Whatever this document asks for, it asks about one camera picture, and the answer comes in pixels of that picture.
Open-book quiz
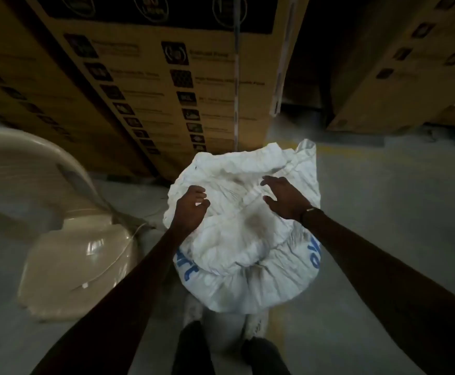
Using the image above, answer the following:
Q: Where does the person's right hand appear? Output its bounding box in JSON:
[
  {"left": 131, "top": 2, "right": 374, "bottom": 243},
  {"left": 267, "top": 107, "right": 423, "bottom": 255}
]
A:
[{"left": 260, "top": 175, "right": 314, "bottom": 222}]

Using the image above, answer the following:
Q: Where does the person's left hand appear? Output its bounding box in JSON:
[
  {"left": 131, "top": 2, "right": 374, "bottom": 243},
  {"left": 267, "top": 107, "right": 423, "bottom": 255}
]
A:
[{"left": 171, "top": 185, "right": 211, "bottom": 235}]

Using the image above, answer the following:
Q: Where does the white woven sack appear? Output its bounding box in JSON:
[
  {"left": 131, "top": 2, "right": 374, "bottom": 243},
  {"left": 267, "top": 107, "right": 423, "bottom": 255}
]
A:
[{"left": 163, "top": 139, "right": 323, "bottom": 314}]

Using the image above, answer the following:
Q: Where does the person's left forearm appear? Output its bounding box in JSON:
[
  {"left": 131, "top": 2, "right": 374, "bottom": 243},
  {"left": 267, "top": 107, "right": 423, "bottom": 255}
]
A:
[{"left": 30, "top": 226, "right": 189, "bottom": 375}]

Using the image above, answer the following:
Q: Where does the person's right forearm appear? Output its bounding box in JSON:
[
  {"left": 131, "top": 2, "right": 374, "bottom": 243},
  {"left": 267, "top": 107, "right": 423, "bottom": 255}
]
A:
[{"left": 301, "top": 208, "right": 455, "bottom": 375}]

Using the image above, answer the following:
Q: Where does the person's left white shoe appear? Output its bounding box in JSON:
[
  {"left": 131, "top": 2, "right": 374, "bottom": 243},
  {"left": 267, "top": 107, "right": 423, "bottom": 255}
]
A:
[{"left": 182, "top": 294, "right": 204, "bottom": 329}]

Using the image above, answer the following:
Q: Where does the person's white shoe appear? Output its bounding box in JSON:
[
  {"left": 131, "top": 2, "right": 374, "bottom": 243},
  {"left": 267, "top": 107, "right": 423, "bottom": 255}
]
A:
[
  {"left": 241, "top": 310, "right": 270, "bottom": 342},
  {"left": 182, "top": 294, "right": 204, "bottom": 329}
]

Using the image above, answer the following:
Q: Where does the person's right white shoe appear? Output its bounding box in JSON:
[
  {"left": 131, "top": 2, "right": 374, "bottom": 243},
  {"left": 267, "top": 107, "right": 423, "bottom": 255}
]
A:
[{"left": 241, "top": 310, "right": 270, "bottom": 342}]

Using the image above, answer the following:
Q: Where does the person's left leg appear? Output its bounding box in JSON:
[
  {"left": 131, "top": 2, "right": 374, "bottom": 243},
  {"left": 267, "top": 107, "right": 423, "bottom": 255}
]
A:
[{"left": 171, "top": 320, "right": 216, "bottom": 375}]

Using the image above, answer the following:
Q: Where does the person's leg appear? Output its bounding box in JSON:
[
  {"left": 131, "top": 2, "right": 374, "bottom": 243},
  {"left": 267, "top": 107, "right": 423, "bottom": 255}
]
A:
[
  {"left": 171, "top": 320, "right": 216, "bottom": 375},
  {"left": 242, "top": 336, "right": 290, "bottom": 375}
]

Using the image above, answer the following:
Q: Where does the person's right leg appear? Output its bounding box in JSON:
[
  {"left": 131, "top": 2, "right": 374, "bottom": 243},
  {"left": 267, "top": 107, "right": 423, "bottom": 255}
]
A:
[{"left": 242, "top": 336, "right": 290, "bottom": 375}]

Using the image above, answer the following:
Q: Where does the black wrist band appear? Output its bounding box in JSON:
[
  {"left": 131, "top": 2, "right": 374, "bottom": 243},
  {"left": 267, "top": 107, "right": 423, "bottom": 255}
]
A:
[{"left": 300, "top": 206, "right": 324, "bottom": 223}]

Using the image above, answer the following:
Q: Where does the beige plastic chair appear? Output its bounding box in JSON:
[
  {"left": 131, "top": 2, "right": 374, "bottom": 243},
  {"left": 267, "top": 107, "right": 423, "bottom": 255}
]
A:
[{"left": 0, "top": 127, "right": 150, "bottom": 323}]

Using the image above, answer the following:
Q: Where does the icon printed cardboard box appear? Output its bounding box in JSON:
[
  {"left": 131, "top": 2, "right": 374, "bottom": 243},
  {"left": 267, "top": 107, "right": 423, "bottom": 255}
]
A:
[{"left": 22, "top": 0, "right": 310, "bottom": 180}]

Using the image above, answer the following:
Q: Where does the cardboard box with small icons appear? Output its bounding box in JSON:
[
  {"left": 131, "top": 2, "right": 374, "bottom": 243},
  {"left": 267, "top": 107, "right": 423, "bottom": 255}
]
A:
[{"left": 327, "top": 0, "right": 455, "bottom": 133}]

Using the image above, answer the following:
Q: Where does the long white plastic strap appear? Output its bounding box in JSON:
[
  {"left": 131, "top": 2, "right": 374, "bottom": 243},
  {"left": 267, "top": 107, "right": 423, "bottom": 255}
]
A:
[{"left": 81, "top": 223, "right": 147, "bottom": 290}]

